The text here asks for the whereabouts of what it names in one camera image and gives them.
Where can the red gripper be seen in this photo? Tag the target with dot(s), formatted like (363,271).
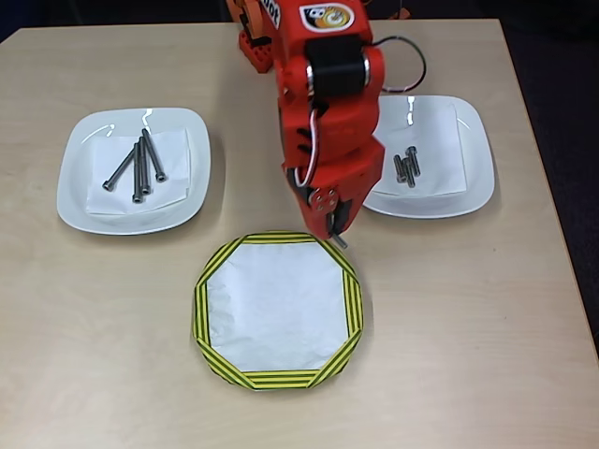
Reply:
(326,200)

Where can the short bolt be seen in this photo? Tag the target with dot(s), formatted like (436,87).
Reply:
(413,159)
(410,175)
(338,238)
(399,168)

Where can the red robot arm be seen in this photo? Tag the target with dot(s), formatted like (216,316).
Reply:
(327,117)

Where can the yellow black striped paper plate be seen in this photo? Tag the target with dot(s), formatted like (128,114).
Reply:
(353,304)

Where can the white paper napkin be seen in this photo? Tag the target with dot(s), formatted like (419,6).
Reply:
(173,154)
(440,131)

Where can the white square plate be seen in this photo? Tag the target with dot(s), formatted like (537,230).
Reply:
(75,196)
(477,154)

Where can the orange table clamp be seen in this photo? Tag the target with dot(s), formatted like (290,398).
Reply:
(401,13)
(248,18)

